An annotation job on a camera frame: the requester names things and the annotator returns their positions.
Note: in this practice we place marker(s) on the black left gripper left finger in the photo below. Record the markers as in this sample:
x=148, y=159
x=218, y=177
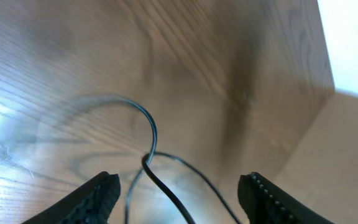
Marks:
x=92, y=202

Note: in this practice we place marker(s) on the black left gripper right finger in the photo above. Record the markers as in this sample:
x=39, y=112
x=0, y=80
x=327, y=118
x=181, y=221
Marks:
x=266, y=203

